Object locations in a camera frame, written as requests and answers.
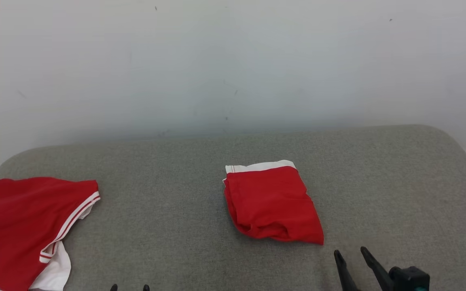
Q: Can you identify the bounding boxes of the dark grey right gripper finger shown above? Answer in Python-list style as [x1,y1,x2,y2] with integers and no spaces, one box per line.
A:
[360,247,396,291]
[334,250,358,291]

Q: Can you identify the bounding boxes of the red shorts with white stripes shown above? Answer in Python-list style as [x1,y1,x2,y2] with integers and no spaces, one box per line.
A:
[222,160,324,246]

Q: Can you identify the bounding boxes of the red shirt with white trim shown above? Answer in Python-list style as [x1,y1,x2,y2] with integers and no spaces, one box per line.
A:
[0,177,101,291]

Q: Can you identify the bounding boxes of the grey fabric sofa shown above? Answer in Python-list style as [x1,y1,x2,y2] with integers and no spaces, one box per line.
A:
[0,124,466,291]

